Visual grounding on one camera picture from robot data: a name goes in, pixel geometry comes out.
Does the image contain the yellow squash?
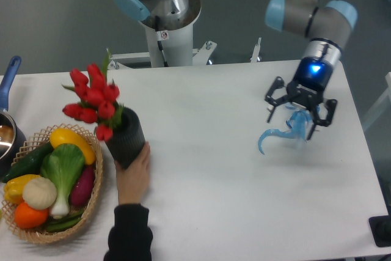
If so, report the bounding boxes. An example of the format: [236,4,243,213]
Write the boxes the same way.
[49,128,96,165]

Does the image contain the green bok choy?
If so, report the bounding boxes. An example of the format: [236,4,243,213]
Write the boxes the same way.
[40,143,85,219]

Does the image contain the yellow bell pepper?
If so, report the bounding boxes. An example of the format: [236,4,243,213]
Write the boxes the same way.
[4,174,40,205]

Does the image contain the dark grey ribbed vase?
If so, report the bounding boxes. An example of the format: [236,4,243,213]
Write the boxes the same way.
[106,108,145,169]

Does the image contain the blue handled saucepan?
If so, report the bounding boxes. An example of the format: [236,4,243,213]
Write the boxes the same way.
[1,56,26,177]

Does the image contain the blue plastic tape strip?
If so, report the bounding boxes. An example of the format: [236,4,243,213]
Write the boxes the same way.
[258,103,312,155]

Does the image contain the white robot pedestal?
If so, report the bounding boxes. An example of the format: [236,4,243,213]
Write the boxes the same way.
[105,0,262,71]

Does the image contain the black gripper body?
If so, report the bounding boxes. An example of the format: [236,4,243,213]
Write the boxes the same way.
[287,57,336,113]

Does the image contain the white garlic bulb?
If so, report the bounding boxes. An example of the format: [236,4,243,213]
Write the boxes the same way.
[22,177,57,210]

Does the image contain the person's bare hand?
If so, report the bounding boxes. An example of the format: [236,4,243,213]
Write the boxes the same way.
[114,142,150,205]

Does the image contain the woven wicker basket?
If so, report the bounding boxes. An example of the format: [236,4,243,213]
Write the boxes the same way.
[1,123,103,244]

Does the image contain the black sleeved forearm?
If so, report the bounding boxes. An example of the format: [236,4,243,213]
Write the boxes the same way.
[103,204,153,260]

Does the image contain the green cucumber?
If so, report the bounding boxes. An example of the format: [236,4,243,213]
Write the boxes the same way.
[1,142,53,183]

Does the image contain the black device at edge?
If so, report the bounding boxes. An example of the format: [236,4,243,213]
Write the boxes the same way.
[368,215,391,248]

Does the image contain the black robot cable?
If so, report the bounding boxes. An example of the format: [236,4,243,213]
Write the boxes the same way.
[154,15,169,68]

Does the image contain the red tulip bouquet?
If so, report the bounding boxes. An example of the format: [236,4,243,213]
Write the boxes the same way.
[62,52,124,142]

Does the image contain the orange fruit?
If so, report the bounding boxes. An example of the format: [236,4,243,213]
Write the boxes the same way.
[14,202,49,229]

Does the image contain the green bean pods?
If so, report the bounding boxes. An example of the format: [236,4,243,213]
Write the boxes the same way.
[43,210,84,233]

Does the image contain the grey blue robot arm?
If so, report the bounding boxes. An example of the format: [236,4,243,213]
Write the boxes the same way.
[113,0,357,127]

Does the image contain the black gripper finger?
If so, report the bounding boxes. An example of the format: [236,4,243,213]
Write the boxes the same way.
[264,76,291,123]
[305,98,338,142]

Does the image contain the purple eggplant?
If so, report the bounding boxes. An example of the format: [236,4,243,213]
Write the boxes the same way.
[70,166,95,207]

